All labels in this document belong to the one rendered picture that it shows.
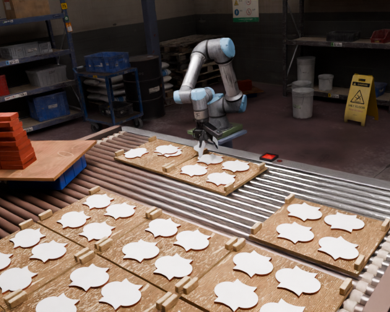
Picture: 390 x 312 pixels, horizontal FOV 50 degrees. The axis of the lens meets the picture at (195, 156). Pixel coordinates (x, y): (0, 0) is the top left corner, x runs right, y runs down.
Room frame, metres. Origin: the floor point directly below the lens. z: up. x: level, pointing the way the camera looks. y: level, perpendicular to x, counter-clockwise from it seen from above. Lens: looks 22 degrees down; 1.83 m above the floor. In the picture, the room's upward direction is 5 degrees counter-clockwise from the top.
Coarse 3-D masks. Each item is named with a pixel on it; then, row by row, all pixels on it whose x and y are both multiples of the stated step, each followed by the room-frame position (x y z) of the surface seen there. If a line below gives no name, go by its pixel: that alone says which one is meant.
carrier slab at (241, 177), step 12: (180, 168) 2.01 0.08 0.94; (216, 168) 1.97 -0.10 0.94; (252, 168) 1.93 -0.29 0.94; (264, 168) 1.92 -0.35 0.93; (180, 180) 1.89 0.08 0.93; (192, 180) 1.86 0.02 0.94; (204, 180) 1.84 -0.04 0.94; (240, 180) 1.81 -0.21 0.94; (216, 192) 1.73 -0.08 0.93; (228, 192) 1.71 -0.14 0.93
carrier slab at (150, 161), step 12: (144, 144) 2.43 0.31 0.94; (156, 144) 2.41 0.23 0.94; (168, 144) 2.39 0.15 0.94; (180, 144) 2.37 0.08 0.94; (120, 156) 2.27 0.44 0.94; (144, 156) 2.23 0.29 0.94; (156, 156) 2.22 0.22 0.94; (180, 156) 2.18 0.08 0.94; (192, 156) 2.17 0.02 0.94; (144, 168) 2.08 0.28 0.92; (156, 168) 2.04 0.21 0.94
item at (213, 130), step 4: (204, 124) 2.08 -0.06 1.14; (208, 124) 2.09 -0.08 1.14; (204, 128) 2.07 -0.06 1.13; (208, 128) 2.06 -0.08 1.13; (212, 128) 2.06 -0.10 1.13; (216, 128) 2.07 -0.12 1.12; (212, 132) 2.04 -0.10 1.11; (216, 132) 2.03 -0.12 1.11; (220, 132) 2.03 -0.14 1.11; (216, 136) 2.02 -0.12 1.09; (220, 136) 2.03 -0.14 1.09
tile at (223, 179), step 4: (224, 172) 1.89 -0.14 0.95; (208, 176) 1.86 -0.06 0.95; (212, 176) 1.86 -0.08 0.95; (216, 176) 1.85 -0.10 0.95; (220, 176) 1.85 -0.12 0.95; (224, 176) 1.84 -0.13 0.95; (228, 176) 1.84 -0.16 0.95; (232, 176) 1.84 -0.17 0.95; (208, 180) 1.82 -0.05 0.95; (212, 180) 1.81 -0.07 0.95; (216, 180) 1.81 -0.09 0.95; (220, 180) 1.81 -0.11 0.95; (224, 180) 1.80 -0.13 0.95; (228, 180) 1.80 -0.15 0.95; (232, 180) 1.80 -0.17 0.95; (216, 184) 1.77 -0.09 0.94; (220, 184) 1.77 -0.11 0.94; (224, 184) 1.77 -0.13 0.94
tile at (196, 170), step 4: (196, 164) 2.03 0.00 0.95; (184, 168) 1.98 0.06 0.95; (188, 168) 1.98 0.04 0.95; (192, 168) 1.98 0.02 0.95; (196, 168) 1.97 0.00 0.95; (200, 168) 1.97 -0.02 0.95; (204, 168) 1.96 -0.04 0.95; (184, 172) 1.94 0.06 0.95; (188, 172) 1.93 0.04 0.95; (192, 172) 1.93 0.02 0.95; (196, 172) 1.92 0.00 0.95; (200, 172) 1.92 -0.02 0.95; (204, 172) 1.92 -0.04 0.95; (192, 176) 1.89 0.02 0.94
